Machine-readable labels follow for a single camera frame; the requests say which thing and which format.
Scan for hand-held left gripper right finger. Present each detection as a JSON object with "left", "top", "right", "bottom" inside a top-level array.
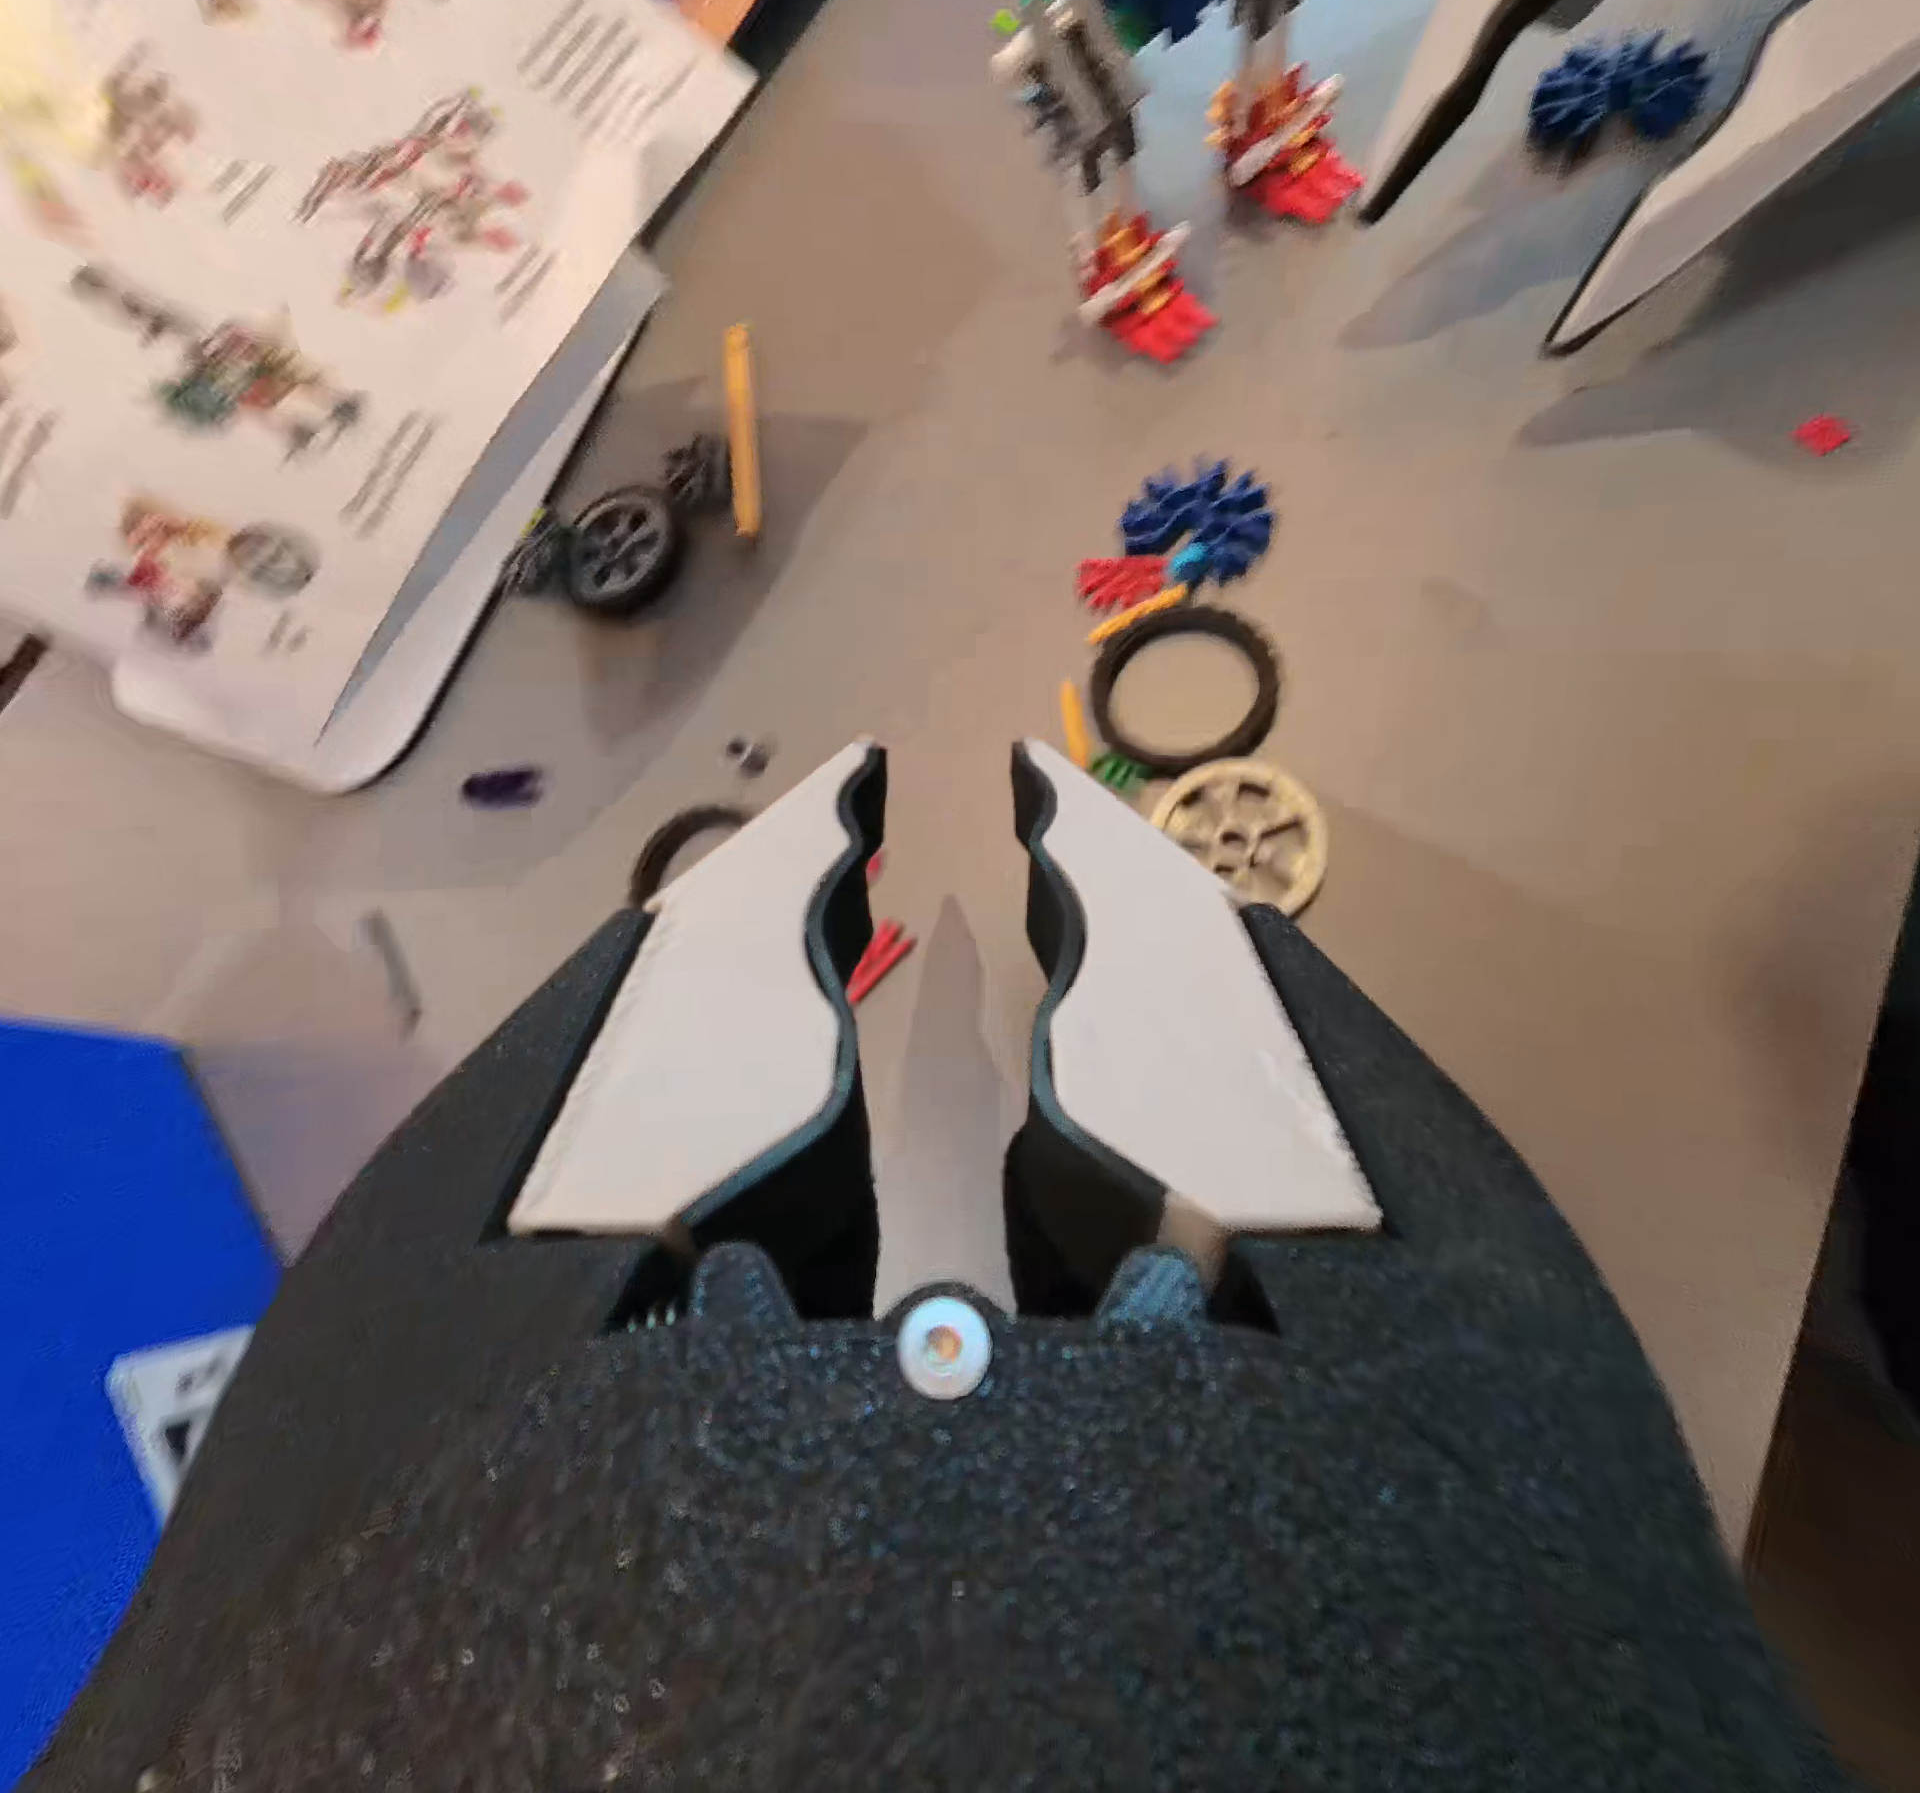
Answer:
[{"left": 1003, "top": 735, "right": 1386, "bottom": 1317}]

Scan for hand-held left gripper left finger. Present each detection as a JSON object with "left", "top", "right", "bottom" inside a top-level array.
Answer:
[{"left": 508, "top": 735, "right": 891, "bottom": 1317}]

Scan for blue snowflake connector pair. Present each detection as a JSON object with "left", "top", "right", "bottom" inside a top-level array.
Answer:
[
  {"left": 1118, "top": 458, "right": 1281, "bottom": 585},
  {"left": 1526, "top": 30, "right": 1716, "bottom": 166}
]

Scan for blue plastic bin with tag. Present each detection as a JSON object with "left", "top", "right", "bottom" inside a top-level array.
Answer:
[{"left": 0, "top": 1014, "right": 287, "bottom": 1780}]

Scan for grey spoked wheel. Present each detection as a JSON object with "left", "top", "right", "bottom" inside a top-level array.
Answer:
[{"left": 1147, "top": 756, "right": 1332, "bottom": 919}]

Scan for thin grey rod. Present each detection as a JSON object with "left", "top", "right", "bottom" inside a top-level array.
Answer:
[{"left": 361, "top": 907, "right": 425, "bottom": 1038}]

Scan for large black rubber tire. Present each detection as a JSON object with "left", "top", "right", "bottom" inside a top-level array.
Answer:
[{"left": 1086, "top": 605, "right": 1284, "bottom": 778}]

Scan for toy dinosaur model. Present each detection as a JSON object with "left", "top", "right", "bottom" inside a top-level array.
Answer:
[{"left": 988, "top": 0, "right": 1369, "bottom": 360}]

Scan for small black toy wheel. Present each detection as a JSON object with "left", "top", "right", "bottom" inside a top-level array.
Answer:
[{"left": 563, "top": 485, "right": 685, "bottom": 617}]

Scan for long yellow rod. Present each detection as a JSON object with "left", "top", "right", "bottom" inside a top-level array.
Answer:
[{"left": 720, "top": 323, "right": 767, "bottom": 539}]

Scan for model instruction booklet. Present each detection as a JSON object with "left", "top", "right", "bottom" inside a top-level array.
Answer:
[{"left": 0, "top": 0, "right": 759, "bottom": 716}]

